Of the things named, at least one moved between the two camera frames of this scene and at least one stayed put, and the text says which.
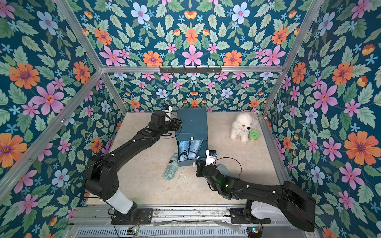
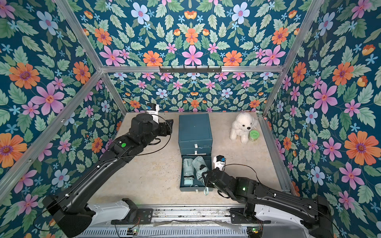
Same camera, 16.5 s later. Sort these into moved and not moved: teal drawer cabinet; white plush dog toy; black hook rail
Moved: teal drawer cabinet
Not moved: white plush dog toy; black hook rail
